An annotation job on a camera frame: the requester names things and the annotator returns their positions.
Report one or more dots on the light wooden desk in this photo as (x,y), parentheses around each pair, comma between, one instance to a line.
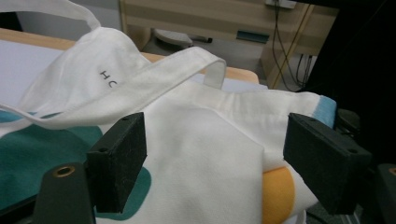
(186,18)

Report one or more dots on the white tote bag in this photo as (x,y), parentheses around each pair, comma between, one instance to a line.
(202,140)

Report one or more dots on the black curtain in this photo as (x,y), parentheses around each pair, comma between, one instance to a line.
(358,62)

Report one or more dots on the dark grey curved object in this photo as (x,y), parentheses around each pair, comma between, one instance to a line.
(171,38)

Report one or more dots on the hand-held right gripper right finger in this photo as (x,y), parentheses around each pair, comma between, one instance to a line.
(323,161)

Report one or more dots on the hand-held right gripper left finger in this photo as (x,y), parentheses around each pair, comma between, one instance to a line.
(118,168)

